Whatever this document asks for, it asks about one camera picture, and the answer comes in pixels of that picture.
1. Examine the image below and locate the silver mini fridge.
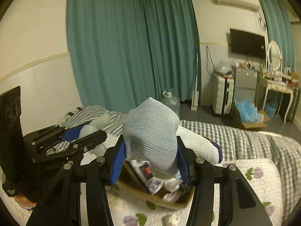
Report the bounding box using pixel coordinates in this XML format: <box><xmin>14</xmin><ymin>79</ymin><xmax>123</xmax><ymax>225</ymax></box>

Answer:
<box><xmin>232</xmin><ymin>66</ymin><xmax>257</xmax><ymax>102</ymax></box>

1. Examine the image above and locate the box of blue bags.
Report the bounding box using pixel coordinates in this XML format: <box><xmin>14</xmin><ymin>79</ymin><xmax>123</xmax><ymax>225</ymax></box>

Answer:
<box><xmin>233</xmin><ymin>101</ymin><xmax>270</xmax><ymax>131</ymax></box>

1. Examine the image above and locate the clear plastic bag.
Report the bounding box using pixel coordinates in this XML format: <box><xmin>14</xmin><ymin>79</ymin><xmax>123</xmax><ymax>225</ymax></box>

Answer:
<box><xmin>216</xmin><ymin>58</ymin><xmax>233</xmax><ymax>75</ymax></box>

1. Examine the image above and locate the teal window curtain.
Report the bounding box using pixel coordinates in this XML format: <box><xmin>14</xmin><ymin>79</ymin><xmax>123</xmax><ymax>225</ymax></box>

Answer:
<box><xmin>259</xmin><ymin>0</ymin><xmax>296</xmax><ymax>71</ymax></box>

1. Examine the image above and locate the grey checkered blanket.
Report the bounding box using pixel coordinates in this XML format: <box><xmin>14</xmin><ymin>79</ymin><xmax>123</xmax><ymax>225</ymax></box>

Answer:
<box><xmin>59</xmin><ymin>105</ymin><xmax>300</xmax><ymax>219</ymax></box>

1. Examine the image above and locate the floral patterned tissue box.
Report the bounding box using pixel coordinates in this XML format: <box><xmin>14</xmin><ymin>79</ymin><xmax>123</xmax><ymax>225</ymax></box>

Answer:
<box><xmin>130</xmin><ymin>160</ymin><xmax>163</xmax><ymax>195</ymax></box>

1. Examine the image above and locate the clear water jug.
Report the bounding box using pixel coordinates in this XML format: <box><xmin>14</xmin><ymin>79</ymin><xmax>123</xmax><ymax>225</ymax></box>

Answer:
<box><xmin>162</xmin><ymin>91</ymin><xmax>180</xmax><ymax>116</ymax></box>

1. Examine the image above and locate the white sock in box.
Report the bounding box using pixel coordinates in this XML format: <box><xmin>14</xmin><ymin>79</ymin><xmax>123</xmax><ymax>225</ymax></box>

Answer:
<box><xmin>162</xmin><ymin>178</ymin><xmax>183</xmax><ymax>203</ymax></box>

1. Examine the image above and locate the brown cardboard box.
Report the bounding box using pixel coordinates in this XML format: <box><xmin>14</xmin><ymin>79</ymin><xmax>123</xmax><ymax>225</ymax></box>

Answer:
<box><xmin>116</xmin><ymin>161</ymin><xmax>194</xmax><ymax>210</ymax></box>

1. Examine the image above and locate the black wall television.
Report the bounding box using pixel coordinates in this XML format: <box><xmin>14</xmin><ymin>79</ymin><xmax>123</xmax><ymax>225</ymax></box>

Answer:
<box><xmin>230</xmin><ymin>29</ymin><xmax>266</xmax><ymax>59</ymax></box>

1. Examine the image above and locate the white dressing table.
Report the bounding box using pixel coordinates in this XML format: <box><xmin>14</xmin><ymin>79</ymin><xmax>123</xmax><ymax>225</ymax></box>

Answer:
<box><xmin>255</xmin><ymin>71</ymin><xmax>300</xmax><ymax>123</ymax></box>

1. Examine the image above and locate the oval vanity mirror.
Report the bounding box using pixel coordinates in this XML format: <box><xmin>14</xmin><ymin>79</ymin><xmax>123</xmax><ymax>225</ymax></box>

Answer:
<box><xmin>266</xmin><ymin>40</ymin><xmax>283</xmax><ymax>73</ymax></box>

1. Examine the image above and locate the white sock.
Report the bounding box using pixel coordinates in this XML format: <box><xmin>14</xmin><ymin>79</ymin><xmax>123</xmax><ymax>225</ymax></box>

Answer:
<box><xmin>79</xmin><ymin>114</ymin><xmax>111</xmax><ymax>157</ymax></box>
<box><xmin>162</xmin><ymin>178</ymin><xmax>183</xmax><ymax>203</ymax></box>

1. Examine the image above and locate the light blue mesh sock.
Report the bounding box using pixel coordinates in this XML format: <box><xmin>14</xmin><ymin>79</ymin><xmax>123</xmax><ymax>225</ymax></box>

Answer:
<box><xmin>122</xmin><ymin>97</ymin><xmax>222</xmax><ymax>180</ymax></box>

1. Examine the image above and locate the white suitcase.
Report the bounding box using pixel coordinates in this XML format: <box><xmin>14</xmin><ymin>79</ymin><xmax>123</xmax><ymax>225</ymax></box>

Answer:
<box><xmin>212</xmin><ymin>76</ymin><xmax>234</xmax><ymax>115</ymax></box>

